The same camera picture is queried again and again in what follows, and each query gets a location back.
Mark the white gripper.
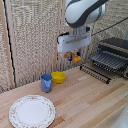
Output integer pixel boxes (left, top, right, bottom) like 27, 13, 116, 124
56, 31, 92, 63

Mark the black dish rack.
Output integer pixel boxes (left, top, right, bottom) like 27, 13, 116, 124
89, 37, 128, 80

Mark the yellow bowl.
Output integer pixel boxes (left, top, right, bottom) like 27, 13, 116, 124
50, 71, 67, 85

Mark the blue mug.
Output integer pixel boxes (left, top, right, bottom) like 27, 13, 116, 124
40, 73, 54, 94

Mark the white floral-rimmed plate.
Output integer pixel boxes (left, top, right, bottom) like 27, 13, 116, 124
8, 94, 57, 128

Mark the black wire oven rack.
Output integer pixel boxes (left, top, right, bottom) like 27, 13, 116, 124
79, 63, 112, 85

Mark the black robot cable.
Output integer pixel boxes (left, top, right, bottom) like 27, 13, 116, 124
91, 16, 128, 37

